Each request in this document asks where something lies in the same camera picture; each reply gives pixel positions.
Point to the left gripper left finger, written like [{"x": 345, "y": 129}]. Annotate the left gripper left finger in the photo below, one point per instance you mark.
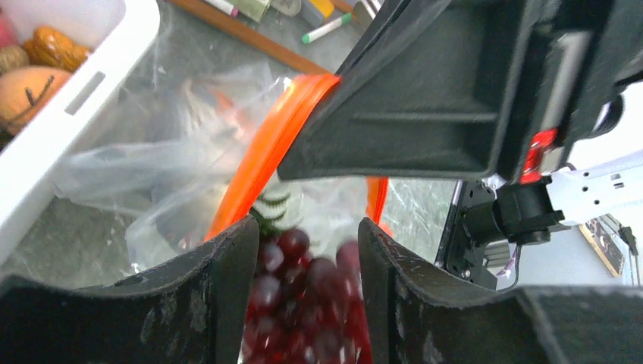
[{"x": 190, "y": 309}]

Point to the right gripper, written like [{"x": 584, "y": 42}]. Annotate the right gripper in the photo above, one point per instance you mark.
[{"x": 427, "y": 90}]

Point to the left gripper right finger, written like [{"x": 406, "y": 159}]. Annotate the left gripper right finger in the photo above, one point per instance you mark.
[{"x": 418, "y": 313}]

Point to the toy dark grapes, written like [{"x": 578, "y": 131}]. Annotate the toy dark grapes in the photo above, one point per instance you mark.
[{"x": 305, "y": 308}]

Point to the toy pineapple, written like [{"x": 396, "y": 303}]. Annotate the toy pineapple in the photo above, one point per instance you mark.
[{"x": 276, "y": 212}]

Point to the clear zip top bag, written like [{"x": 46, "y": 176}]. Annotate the clear zip top bag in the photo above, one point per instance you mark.
[{"x": 189, "y": 160}]

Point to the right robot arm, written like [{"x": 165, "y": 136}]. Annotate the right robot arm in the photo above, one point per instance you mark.
[{"x": 488, "y": 209}]

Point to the white marker pen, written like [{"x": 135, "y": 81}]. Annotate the white marker pen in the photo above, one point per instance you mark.
[{"x": 325, "y": 29}]

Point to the wooden shelf rack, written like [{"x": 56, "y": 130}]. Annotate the wooden shelf rack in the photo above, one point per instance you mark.
[{"x": 279, "y": 37}]

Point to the toy orange persimmon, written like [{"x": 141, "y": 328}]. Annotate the toy orange persimmon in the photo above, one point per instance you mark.
[{"x": 25, "y": 92}]

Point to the white plastic bin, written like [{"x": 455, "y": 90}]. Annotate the white plastic bin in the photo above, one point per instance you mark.
[{"x": 120, "y": 33}]

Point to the toy walnut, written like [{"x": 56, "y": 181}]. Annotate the toy walnut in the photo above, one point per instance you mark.
[{"x": 50, "y": 47}]

